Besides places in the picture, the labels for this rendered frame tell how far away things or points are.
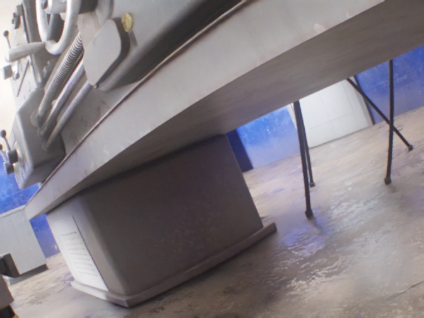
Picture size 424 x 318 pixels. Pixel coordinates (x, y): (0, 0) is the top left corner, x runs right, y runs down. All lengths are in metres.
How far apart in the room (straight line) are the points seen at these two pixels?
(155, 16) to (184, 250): 1.02
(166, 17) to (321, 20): 0.23
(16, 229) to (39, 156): 1.93
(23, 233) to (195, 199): 2.16
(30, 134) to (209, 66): 1.12
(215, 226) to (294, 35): 1.19
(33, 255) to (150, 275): 2.13
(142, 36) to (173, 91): 0.10
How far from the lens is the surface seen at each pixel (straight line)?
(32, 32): 1.66
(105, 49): 0.64
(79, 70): 1.01
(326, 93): 4.55
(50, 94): 1.28
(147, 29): 0.56
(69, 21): 0.62
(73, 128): 1.39
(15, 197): 4.77
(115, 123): 0.68
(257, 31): 0.41
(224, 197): 1.54
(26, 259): 3.38
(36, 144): 1.52
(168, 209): 1.43
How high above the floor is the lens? 0.34
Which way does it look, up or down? level
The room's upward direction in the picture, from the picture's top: 23 degrees counter-clockwise
